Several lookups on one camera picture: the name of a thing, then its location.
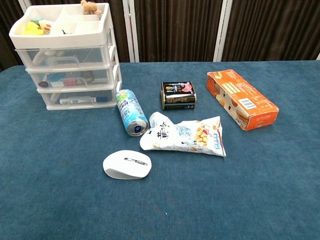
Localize clear drawer with erasers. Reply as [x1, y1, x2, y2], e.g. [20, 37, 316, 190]
[26, 66, 116, 92]

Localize clear drawer with white tool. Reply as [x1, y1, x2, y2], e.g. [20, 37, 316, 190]
[14, 44, 112, 71]

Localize clear drawer with marker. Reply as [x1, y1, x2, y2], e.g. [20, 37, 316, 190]
[37, 87, 118, 108]

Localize white plastic drawer organizer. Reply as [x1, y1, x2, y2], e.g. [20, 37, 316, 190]
[8, 2, 123, 111]

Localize white snack bag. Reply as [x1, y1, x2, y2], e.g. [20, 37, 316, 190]
[139, 111, 227, 158]

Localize blue green drink can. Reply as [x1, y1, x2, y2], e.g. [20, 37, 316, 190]
[115, 89, 149, 137]

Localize black luncheon meat tin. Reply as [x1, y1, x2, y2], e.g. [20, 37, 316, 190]
[160, 80, 197, 111]

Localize blue tablecloth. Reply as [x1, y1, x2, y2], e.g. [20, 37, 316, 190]
[0, 59, 320, 240]

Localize orange biscuit box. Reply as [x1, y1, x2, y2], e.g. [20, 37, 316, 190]
[206, 69, 280, 132]

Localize bronze round item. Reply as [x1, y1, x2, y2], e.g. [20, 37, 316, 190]
[79, 71, 96, 84]

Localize white blue marker pen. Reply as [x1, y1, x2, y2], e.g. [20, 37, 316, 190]
[59, 95, 110, 105]

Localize brown plush bear toy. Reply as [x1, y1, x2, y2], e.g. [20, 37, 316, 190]
[80, 0, 104, 16]

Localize white curved plastic tool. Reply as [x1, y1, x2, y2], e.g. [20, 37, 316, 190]
[31, 49, 57, 67]

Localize white orange small tube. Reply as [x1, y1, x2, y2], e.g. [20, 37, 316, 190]
[37, 19, 56, 35]

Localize yellow rubber duck toy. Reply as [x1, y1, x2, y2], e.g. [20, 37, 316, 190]
[21, 21, 45, 36]

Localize white wireless mouse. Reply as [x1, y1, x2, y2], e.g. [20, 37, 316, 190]
[102, 149, 152, 180]

